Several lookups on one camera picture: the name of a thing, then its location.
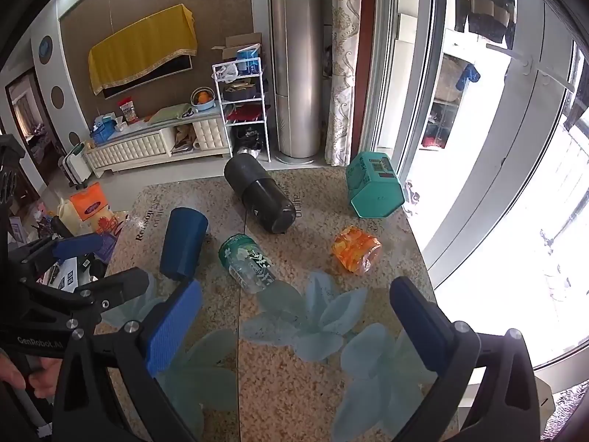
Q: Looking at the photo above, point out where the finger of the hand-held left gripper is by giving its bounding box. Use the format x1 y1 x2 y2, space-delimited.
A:
69 268 151 323
17 232 105 283

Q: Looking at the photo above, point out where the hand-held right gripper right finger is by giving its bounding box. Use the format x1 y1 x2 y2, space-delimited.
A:
390 276 553 442

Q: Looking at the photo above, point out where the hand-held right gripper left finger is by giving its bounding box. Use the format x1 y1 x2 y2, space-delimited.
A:
52 278 203 442

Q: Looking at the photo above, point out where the dark blue cup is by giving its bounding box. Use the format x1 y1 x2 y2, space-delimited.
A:
159 207 210 281

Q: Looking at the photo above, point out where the person's left hand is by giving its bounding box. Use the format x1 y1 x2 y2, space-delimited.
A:
0 347 63 394

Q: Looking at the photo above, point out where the orange printed bag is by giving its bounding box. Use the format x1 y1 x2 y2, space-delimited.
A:
69 182 116 235

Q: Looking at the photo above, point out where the white suitcase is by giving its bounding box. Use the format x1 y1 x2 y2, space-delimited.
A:
60 142 93 187

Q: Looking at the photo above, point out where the orange plastic jar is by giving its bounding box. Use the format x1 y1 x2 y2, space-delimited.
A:
331 225 384 277

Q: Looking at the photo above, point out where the clear jar with green lid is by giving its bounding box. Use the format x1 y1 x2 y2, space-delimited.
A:
218 234 277 294

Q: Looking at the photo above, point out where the blue plastic basket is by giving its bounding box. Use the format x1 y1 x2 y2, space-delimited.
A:
89 117 118 144

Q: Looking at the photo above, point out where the white tufted television cabinet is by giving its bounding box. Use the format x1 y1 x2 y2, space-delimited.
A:
85 109 232 178

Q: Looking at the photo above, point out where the red snack bag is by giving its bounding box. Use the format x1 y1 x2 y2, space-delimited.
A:
118 98 140 124

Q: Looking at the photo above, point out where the teal hexagonal tin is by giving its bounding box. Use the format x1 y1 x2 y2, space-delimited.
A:
345 151 406 219

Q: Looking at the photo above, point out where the black thermos bottle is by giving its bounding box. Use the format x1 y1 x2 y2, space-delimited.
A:
223 155 297 235

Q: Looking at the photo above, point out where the green folded cloth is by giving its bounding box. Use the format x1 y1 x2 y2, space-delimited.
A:
146 104 196 124

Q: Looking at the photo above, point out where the light blue fruit basket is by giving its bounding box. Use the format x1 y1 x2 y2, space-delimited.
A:
190 87 217 113

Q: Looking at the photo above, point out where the black plastic bag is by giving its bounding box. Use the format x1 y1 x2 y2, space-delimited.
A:
231 125 268 157

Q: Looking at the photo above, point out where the yellow cloth cover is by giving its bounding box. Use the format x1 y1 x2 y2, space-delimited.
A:
88 4 198 97

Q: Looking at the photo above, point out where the blue hanging cloth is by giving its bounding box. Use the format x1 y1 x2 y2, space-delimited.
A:
455 63 482 90

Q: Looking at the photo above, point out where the open cardboard box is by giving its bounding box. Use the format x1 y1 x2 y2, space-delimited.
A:
212 32 263 62

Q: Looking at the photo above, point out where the patterned beige curtain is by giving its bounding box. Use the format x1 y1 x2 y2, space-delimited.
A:
323 0 364 167

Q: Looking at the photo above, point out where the silver standing air conditioner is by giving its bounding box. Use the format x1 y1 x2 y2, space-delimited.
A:
268 0 324 165

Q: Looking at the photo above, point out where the striped hanging sweater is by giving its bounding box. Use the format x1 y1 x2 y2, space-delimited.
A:
453 0 517 49

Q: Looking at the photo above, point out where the black wall television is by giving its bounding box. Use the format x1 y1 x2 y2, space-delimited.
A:
101 53 193 101

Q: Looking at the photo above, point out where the white wire shelf rack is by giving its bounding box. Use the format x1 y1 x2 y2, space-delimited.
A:
212 57 272 163

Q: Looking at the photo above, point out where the white clothes rail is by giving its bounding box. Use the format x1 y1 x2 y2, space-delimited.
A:
485 41 578 95

